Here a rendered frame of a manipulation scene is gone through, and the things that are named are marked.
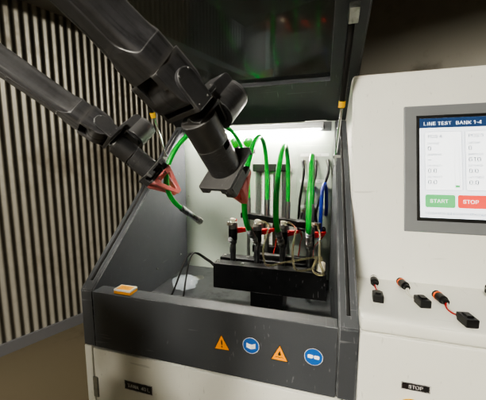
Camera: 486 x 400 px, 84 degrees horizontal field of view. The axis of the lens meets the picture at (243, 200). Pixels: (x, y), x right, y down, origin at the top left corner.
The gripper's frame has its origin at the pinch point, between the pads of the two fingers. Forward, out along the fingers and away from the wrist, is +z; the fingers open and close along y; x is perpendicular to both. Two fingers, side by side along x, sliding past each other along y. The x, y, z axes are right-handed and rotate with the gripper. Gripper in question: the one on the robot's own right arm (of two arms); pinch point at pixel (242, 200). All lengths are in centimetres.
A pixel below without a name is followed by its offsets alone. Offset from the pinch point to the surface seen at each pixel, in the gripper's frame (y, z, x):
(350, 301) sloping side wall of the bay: -6.1, 25.0, -19.3
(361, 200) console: 23.9, 27.2, -17.8
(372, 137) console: 39.7, 17.9, -19.1
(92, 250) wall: 14, 102, 193
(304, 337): -15.9, 25.6, -11.4
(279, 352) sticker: -20.0, 27.9, -6.5
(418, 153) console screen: 37, 22, -31
